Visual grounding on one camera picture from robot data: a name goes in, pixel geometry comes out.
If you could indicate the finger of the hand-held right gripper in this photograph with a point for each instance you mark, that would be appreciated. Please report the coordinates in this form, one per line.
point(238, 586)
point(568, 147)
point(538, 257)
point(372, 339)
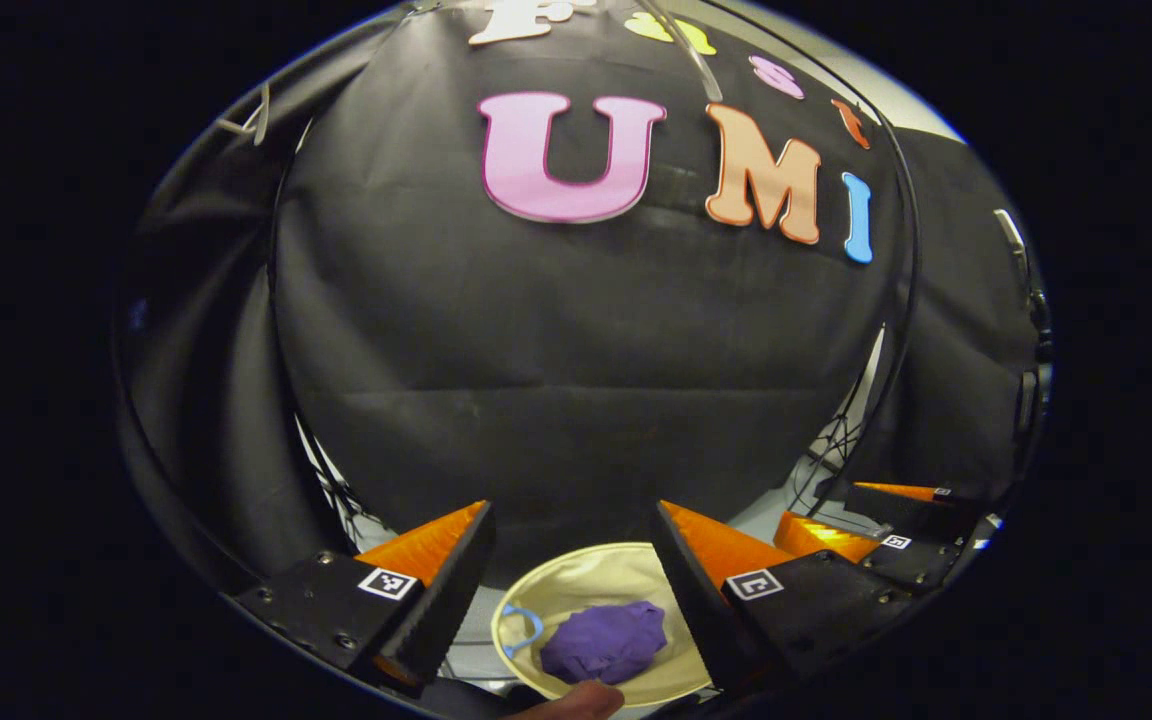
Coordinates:
point(921, 512)
point(911, 565)

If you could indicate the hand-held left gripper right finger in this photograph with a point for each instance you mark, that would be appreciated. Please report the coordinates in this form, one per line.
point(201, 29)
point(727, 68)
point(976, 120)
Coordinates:
point(696, 600)

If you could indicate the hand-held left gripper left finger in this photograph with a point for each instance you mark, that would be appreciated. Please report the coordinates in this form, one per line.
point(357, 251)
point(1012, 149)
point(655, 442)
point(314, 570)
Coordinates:
point(446, 600)

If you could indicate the purple ribbed shirt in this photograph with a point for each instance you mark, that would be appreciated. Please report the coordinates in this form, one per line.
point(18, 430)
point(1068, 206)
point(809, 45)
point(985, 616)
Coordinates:
point(606, 640)

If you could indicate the cream laundry hamper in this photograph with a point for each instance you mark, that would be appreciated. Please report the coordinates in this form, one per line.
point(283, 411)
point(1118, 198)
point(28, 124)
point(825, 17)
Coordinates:
point(596, 575)

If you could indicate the black backdrop cloth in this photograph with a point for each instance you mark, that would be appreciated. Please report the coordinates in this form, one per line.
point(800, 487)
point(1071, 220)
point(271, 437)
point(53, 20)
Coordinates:
point(536, 350)

